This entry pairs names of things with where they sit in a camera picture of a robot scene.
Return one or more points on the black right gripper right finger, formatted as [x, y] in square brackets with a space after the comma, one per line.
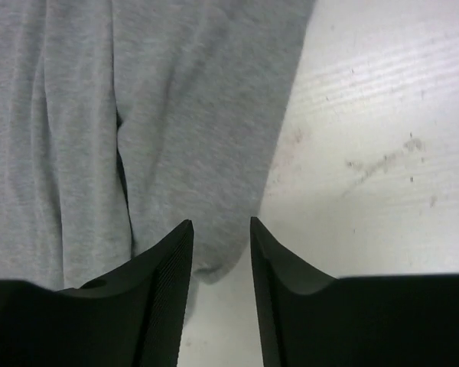
[308, 318]

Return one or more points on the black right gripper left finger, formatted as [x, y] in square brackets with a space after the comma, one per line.
[130, 316]

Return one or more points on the grey tank top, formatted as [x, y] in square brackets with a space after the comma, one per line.
[120, 119]

